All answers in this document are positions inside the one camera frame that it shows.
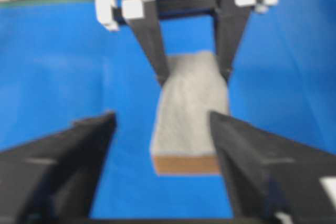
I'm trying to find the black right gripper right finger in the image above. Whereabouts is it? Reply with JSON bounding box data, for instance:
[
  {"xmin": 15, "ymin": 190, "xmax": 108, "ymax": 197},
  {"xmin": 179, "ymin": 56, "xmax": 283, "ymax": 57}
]
[{"xmin": 209, "ymin": 111, "xmax": 335, "ymax": 223}]

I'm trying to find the white and brown sponge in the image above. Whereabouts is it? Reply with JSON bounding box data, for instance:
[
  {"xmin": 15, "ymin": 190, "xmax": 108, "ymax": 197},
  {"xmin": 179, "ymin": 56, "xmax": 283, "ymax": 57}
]
[{"xmin": 150, "ymin": 51, "xmax": 229, "ymax": 176}]

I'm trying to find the blue table mat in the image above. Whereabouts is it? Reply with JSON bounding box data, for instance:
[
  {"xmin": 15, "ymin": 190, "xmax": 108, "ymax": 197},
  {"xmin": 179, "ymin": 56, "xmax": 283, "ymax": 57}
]
[{"xmin": 1, "ymin": 0, "xmax": 335, "ymax": 219}]

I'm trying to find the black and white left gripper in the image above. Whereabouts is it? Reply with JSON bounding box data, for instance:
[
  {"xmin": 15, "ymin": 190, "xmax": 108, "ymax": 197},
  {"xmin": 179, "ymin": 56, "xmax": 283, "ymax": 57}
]
[{"xmin": 94, "ymin": 0, "xmax": 278, "ymax": 86}]

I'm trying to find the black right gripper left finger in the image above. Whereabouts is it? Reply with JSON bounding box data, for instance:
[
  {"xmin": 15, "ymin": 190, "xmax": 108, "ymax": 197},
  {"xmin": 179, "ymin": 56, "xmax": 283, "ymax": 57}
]
[{"xmin": 1, "ymin": 112, "xmax": 117, "ymax": 223}]

